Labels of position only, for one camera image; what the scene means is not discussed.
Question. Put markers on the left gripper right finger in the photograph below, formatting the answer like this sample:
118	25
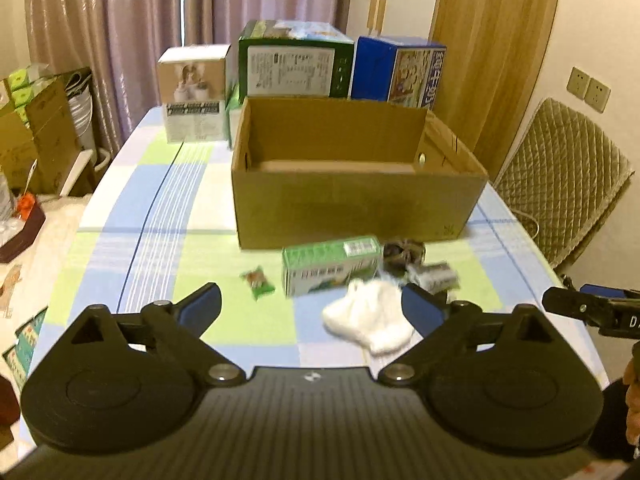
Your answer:
446	331

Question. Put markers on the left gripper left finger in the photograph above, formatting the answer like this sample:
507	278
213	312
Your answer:
176	330

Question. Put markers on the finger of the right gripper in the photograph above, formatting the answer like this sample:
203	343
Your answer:
604	291
573	304

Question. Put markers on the white sock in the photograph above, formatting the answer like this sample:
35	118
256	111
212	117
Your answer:
370	314

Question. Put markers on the brown velvet scrunchie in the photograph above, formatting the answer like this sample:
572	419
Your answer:
403	252

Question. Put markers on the small green candy packet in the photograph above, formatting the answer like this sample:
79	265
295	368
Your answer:
258	282

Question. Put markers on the small green medicine box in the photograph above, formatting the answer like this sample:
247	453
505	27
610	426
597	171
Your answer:
326	265

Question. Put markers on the person right hand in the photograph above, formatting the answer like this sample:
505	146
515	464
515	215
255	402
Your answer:
631	381

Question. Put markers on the checked tablecloth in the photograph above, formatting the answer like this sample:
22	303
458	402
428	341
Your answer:
161	224

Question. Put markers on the open brown cardboard box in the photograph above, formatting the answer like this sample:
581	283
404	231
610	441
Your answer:
308	170

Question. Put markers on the brown cardboard storage box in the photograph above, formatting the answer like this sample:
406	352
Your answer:
39	151

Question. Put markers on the white photo product box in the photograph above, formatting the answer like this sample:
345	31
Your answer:
192	82

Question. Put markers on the blue milk carton box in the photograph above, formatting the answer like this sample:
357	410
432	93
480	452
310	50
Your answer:
400	70

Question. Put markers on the green milk carton box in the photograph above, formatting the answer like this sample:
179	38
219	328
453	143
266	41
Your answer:
294	58

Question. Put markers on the golden yellow curtain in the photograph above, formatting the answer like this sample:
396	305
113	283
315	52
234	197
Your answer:
495	50

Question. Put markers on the pink window curtain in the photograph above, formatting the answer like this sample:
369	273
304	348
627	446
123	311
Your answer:
121	40

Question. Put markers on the beige wall socket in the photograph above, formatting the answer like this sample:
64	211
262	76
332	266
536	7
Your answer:
597	95
578	83

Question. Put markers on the wooden sticks on wall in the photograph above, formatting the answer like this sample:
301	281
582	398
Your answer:
376	17

